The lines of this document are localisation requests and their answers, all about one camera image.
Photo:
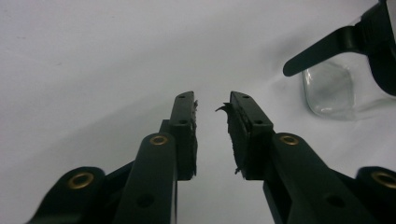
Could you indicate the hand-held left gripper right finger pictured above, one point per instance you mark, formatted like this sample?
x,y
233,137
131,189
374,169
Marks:
x,y
264,149

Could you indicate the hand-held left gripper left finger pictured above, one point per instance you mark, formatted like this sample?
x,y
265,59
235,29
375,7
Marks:
x,y
169,155

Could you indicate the clear glass cup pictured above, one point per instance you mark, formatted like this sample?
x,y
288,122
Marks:
x,y
330,90

